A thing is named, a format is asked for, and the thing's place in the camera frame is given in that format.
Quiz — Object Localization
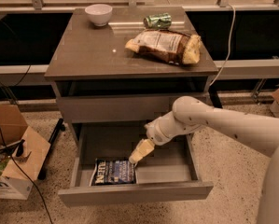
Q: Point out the grey drawer cabinet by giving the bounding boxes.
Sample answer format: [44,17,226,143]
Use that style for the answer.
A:
[44,6,219,207]

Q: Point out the open cardboard box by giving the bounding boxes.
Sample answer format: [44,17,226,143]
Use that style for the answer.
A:
[0,105,50,200]

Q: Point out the blue Kettle chip bag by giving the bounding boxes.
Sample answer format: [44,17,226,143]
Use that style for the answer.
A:
[90,159,136,186]

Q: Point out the black floor cable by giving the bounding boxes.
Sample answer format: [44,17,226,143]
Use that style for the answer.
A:
[0,109,55,224]

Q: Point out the brown yellow chip bag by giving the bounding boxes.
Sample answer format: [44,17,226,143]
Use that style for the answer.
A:
[125,29,202,65]

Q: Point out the white hanging cable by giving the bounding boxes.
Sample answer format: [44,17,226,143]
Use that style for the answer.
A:
[208,3,237,89]

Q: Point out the open grey middle drawer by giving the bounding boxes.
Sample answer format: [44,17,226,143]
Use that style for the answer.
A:
[59,121,213,206]

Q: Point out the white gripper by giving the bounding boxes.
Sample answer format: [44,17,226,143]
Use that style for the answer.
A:
[129,112,188,164]

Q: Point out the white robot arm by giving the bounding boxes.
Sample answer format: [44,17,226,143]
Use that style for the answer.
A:
[129,96,279,224]

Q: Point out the green soda can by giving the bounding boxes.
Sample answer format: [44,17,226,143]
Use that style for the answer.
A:
[143,13,172,29]

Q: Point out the white ceramic bowl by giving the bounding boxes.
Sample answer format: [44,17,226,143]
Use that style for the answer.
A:
[85,4,113,26]

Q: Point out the black stand leg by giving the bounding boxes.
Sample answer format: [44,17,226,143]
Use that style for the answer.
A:
[38,119,65,180]

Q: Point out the closed grey top drawer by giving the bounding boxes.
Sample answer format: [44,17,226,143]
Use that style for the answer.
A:
[56,92,208,124]

